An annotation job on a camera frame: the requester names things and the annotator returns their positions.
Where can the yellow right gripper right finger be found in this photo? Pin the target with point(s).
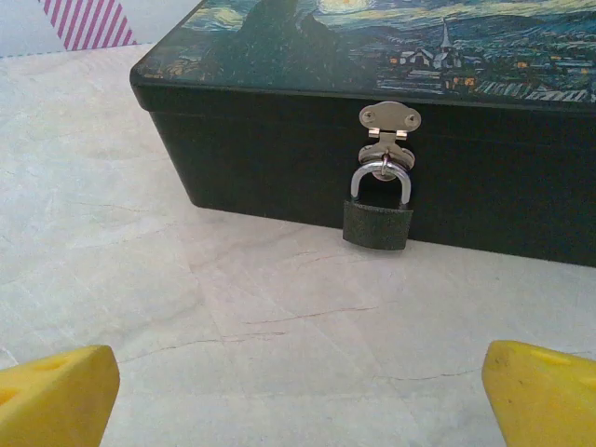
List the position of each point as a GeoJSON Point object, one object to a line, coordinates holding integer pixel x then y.
{"type": "Point", "coordinates": [545, 400]}

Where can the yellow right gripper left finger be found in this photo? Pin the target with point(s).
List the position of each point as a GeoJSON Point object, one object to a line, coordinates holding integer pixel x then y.
{"type": "Point", "coordinates": [56, 400]}

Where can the dark grey padlock silver shackle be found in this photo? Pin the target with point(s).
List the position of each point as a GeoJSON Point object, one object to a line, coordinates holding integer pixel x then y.
{"type": "Point", "coordinates": [377, 228]}

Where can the black box starry night lid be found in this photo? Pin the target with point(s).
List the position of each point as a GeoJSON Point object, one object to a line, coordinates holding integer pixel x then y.
{"type": "Point", "coordinates": [288, 139]}

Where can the silver hasp latch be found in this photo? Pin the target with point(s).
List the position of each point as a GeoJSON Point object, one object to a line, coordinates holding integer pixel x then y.
{"type": "Point", "coordinates": [388, 118]}

